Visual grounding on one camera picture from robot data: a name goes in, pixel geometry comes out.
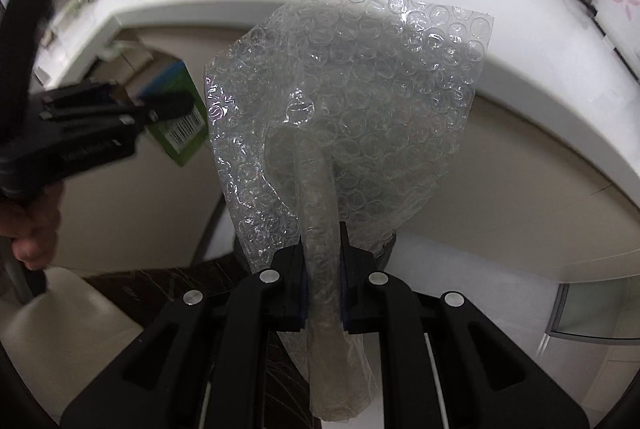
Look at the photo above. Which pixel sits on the clear bubble wrap sheet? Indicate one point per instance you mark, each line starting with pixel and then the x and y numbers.
pixel 360 109

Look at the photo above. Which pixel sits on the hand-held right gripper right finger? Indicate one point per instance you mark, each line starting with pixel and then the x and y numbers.
pixel 357 294

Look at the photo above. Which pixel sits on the person's left hand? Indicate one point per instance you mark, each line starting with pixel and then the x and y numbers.
pixel 35 229

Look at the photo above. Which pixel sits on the green carton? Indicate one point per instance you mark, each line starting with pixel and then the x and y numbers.
pixel 185 144

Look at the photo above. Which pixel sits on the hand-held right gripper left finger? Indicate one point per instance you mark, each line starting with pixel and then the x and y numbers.
pixel 290 294

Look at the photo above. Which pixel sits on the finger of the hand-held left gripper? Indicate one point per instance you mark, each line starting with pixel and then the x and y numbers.
pixel 170 106
pixel 85 94

